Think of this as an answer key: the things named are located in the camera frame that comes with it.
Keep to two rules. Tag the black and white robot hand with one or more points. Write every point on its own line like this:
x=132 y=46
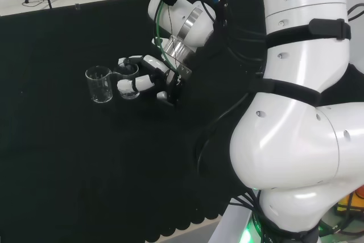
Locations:
x=166 y=83

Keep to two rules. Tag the clear glass beaker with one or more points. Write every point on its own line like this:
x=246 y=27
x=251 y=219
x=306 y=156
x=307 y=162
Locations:
x=129 y=94
x=98 y=95

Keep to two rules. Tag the clear cloth clip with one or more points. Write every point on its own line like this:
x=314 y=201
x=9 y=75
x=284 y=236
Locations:
x=77 y=6

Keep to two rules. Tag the black bench cloth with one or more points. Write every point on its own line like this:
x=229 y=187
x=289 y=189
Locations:
x=71 y=154

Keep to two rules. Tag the pale base platform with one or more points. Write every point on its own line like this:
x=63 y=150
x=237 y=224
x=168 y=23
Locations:
x=230 y=228

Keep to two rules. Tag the yellow stop button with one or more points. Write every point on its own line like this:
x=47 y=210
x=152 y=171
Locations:
x=345 y=201

